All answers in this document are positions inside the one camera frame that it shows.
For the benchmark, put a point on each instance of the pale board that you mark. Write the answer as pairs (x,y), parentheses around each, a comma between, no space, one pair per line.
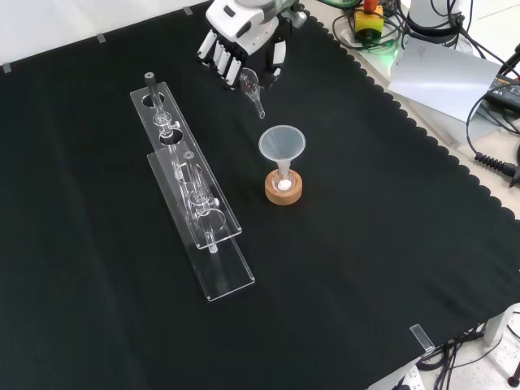
(440,83)

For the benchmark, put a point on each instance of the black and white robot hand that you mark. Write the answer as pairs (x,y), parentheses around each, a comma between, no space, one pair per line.
(239,30)

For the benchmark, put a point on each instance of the yellow stop button box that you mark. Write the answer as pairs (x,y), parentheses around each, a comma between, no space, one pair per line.
(368,24)

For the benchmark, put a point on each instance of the clear tape strip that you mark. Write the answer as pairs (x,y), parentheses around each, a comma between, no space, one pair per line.
(421,337)

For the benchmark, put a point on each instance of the round-bottom glass flask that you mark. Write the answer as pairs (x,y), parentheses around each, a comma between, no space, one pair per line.
(283,182)

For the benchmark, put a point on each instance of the clear acrylic funnel stand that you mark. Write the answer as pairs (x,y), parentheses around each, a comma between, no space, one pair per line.
(191,183)

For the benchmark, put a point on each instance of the clear plastic funnel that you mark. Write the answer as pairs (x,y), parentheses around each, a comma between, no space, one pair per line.
(282,142)

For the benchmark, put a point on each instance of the clear glass weighing funnel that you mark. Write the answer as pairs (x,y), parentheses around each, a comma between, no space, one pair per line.
(251,87)

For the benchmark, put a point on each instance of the white power strip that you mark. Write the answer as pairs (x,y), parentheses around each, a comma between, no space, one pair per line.
(400,380)

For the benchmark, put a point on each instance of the black power adapter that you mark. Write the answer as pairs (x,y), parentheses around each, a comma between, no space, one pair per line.
(505,91)

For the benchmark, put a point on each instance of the black cloth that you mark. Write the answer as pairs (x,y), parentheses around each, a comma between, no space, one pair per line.
(243,243)

